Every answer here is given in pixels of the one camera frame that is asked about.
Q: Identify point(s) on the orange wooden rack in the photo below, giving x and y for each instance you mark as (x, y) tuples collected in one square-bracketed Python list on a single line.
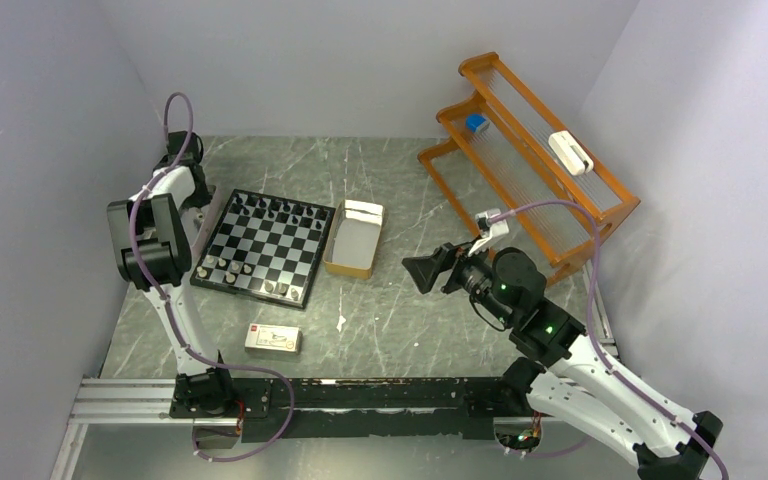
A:
[(514, 158)]

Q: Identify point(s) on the blue small block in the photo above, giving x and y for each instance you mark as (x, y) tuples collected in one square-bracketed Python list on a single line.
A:
[(476, 123)]

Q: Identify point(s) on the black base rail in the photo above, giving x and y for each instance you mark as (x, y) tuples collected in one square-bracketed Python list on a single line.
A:
[(473, 408)]

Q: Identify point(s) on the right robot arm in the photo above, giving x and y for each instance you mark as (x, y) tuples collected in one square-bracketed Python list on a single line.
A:
[(564, 373)]

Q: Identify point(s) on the black white chess board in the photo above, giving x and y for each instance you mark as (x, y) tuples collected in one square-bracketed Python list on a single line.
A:
[(262, 245)]

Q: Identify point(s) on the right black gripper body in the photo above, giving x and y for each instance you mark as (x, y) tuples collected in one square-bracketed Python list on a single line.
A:
[(471, 273)]

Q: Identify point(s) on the small printed card box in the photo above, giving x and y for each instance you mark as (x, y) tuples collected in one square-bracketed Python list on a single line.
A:
[(273, 338)]

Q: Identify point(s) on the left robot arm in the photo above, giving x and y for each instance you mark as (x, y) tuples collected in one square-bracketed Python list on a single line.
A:
[(156, 239)]

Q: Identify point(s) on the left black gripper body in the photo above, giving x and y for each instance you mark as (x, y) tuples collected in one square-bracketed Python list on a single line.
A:
[(200, 198)]

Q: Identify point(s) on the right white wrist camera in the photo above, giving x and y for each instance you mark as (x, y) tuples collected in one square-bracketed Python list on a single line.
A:
[(492, 228)]

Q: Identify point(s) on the white plastic device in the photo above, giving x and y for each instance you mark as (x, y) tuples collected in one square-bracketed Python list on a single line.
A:
[(569, 153)]

